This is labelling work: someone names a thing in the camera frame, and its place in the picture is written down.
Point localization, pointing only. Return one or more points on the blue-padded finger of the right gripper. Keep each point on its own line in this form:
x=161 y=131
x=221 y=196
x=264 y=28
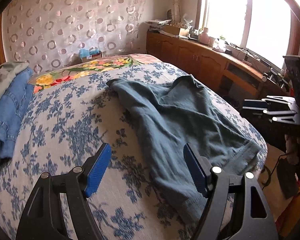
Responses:
x=254 y=103

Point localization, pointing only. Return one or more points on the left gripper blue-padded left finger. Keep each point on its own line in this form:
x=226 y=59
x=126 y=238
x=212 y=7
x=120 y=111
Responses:
x=95 y=168

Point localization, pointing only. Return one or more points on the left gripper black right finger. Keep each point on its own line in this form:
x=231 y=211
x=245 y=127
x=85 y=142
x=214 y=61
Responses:
x=199 y=168

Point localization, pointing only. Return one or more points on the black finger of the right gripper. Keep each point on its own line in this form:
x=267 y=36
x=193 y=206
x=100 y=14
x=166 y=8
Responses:
x=252 y=111

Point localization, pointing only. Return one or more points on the teal blue shorts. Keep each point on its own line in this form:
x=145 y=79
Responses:
x=169 y=116

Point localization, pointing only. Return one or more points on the person's right hand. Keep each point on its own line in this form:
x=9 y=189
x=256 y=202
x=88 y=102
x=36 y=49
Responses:
x=292 y=144

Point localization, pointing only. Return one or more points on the long wooden cabinet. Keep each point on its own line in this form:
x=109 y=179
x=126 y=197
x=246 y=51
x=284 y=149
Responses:
x=230 y=78

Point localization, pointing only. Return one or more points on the pink bottle on cabinet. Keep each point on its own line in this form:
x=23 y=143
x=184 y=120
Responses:
x=204 y=37

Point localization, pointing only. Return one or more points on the colourful flower blanket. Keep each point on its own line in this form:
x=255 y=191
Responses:
x=103 y=64

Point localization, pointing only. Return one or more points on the folded blue denim jeans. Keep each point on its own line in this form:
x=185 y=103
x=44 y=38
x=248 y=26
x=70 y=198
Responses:
x=13 y=106

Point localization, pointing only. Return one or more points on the cardboard box on cabinet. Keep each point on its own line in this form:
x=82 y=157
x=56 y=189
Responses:
x=177 y=31

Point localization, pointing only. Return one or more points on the side window curtain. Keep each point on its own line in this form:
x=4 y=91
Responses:
x=176 y=0

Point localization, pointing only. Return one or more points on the tissue box with blue bag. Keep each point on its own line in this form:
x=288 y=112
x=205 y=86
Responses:
x=86 y=55

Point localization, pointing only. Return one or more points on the stack of papers on cabinet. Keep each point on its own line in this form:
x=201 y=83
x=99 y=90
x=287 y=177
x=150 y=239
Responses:
x=157 y=25

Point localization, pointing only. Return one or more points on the folded grey-green pants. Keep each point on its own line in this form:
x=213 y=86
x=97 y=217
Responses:
x=8 y=71

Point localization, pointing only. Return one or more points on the pink circle-patterned curtain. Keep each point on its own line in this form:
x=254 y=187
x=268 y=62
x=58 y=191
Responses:
x=49 y=34

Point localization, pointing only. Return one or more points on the window with wooden frame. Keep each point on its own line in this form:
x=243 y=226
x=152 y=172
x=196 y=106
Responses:
x=266 y=29

